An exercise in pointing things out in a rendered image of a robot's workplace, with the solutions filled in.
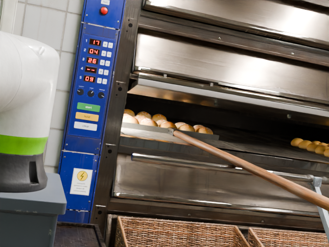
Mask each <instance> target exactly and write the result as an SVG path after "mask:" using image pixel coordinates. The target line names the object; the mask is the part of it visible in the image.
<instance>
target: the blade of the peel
mask: <svg viewBox="0 0 329 247"><path fill-rule="evenodd" d="M122 127H124V128H131V129H138V130H145V131H152V132H159V133H167V130H168V128H165V127H157V126H150V125H143V124H137V123H127V122H122ZM180 132H182V133H184V134H186V135H189V136H191V137H195V138H202V139H210V140H217V141H218V139H219V135H214V134H206V133H199V132H192V131H185V130H180Z"/></svg>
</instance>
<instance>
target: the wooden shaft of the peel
mask: <svg viewBox="0 0 329 247"><path fill-rule="evenodd" d="M173 134H174V136H176V137H178V138H180V139H182V140H184V141H186V142H188V143H190V144H192V145H194V146H196V147H198V148H200V149H202V150H204V151H206V152H209V153H211V154H213V155H215V156H217V157H219V158H221V159H223V160H225V161H227V162H229V163H231V164H233V165H235V166H237V167H239V168H241V169H243V170H245V171H247V172H249V173H251V174H253V175H255V176H258V177H260V178H262V179H264V180H266V181H268V182H270V183H272V184H274V185H276V186H278V187H280V188H282V189H284V190H286V191H288V192H290V193H292V194H294V195H296V196H298V197H300V198H302V199H304V200H307V201H309V202H311V203H313V204H315V205H317V206H319V207H321V208H323V209H325V210H327V211H329V198H327V197H325V196H323V195H320V194H318V193H316V192H314V191H312V190H309V189H307V188H305V187H303V186H300V185H298V184H296V183H294V182H291V181H289V180H287V179H285V178H283V177H280V176H278V175H276V174H274V173H271V172H269V171H267V170H265V169H262V168H260V167H258V166H256V165H253V164H251V163H249V162H247V161H244V160H242V159H240V158H238V157H236V156H233V155H231V154H229V153H227V152H224V151H222V150H220V149H218V148H215V147H213V146H211V145H209V144H206V143H204V142H202V141H200V140H197V139H195V138H193V137H191V136H189V135H186V134H184V133H182V132H180V131H178V130H175V131H174V132H173Z"/></svg>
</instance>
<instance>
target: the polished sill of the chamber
mask: <svg viewBox="0 0 329 247"><path fill-rule="evenodd" d="M119 145H120V146H127V147H135V148H145V149H153V150H160V151H168V152H175V153H183V154H190V155H198V156H205V157H213V158H219V157H217V156H215V155H213V154H211V153H209V152H206V151H204V150H202V149H200V148H198V147H196V146H194V145H192V144H187V143H180V142H173V141H166V140H158V139H151V138H144V137H137V136H130V135H123V134H121V135H120V139H119ZM218 149H220V150H222V151H224V152H227V153H229V154H231V155H233V156H236V157H238V158H240V159H242V160H244V161H247V162H250V163H258V164H266V165H273V166H280V167H288V168H296V169H303V170H310V171H318V172H326V173H329V163H325V162H318V161H311V160H303V159H297V158H289V157H282V156H275V155H268V154H261V153H254V152H246V151H239V150H232V149H225V148H218Z"/></svg>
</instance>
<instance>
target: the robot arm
mask: <svg viewBox="0 0 329 247"><path fill-rule="evenodd" d="M59 64H60V58H59V55H58V53H57V51H56V50H55V49H53V48H52V47H50V46H48V45H46V44H44V43H42V42H39V41H36V40H33V39H30V38H26V37H22V36H19V35H15V34H11V33H7V32H4V31H0V192H3V193H29V192H35V191H40V190H42V189H44V188H45V187H46V186H47V180H48V177H47V175H46V172H45V169H44V164H43V154H44V148H45V144H46V142H47V140H48V137H49V130H50V124H51V117H52V111H53V105H54V99H55V92H56V86H57V79H58V72H59Z"/></svg>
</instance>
